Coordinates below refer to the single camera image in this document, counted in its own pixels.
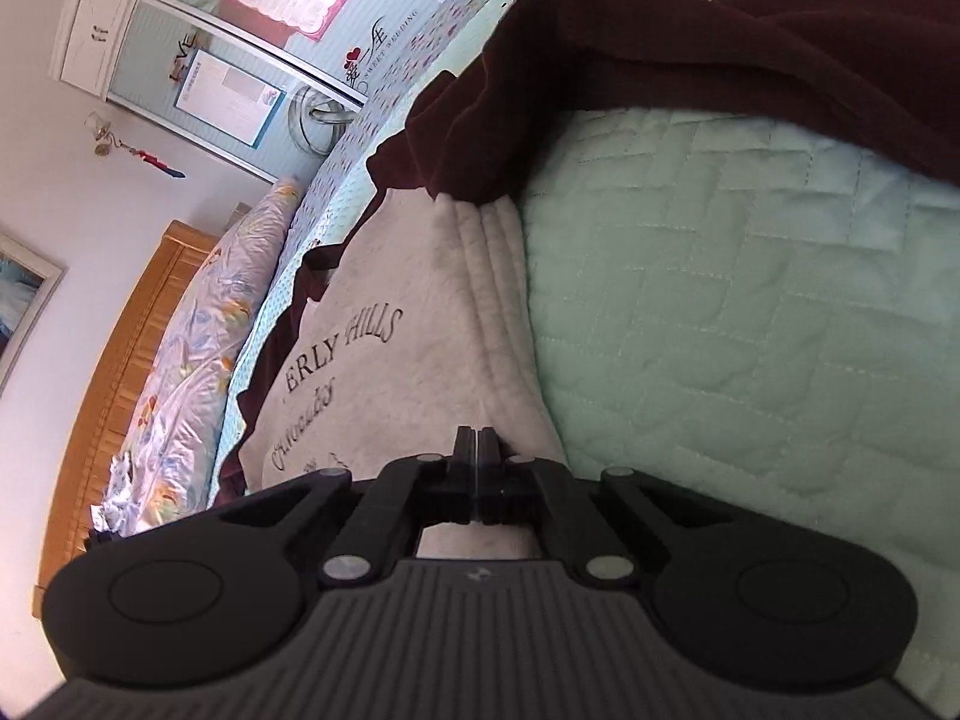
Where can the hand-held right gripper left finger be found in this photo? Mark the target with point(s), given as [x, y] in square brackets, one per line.
[463, 465]

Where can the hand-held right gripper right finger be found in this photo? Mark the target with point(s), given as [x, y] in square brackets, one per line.
[491, 465]

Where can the beige and maroon hoodie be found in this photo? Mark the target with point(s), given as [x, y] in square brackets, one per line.
[420, 300]

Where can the green bee-print quilt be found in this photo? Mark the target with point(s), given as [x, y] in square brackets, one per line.
[712, 315]

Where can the floral duvet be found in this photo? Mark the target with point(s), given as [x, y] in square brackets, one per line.
[195, 337]

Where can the wooden headboard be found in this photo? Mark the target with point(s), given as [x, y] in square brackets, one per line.
[120, 360]

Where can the red hanging ornament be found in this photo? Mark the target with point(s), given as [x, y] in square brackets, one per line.
[154, 161]

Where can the blue-bordered poster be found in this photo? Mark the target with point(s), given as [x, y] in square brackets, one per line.
[225, 101]

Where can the framed wedding photo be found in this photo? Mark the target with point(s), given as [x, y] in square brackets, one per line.
[19, 292]

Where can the light blue sliding-door wardrobe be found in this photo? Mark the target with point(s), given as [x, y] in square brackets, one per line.
[187, 15]

